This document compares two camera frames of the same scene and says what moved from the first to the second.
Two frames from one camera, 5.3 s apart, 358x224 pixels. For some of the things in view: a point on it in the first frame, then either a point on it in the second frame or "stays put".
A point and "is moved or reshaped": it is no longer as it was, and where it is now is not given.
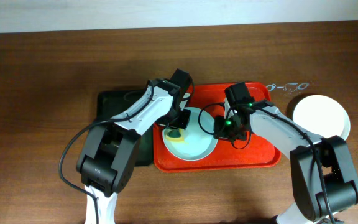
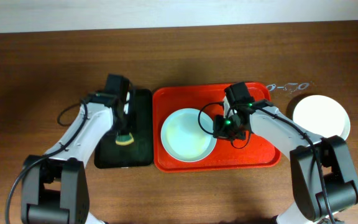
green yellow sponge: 175,135 is moved or reshaped
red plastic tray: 227,154 stays put
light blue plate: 197,144 stays put
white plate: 322,116 stays put
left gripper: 179,121 -> 123,127
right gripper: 219,134 stays put
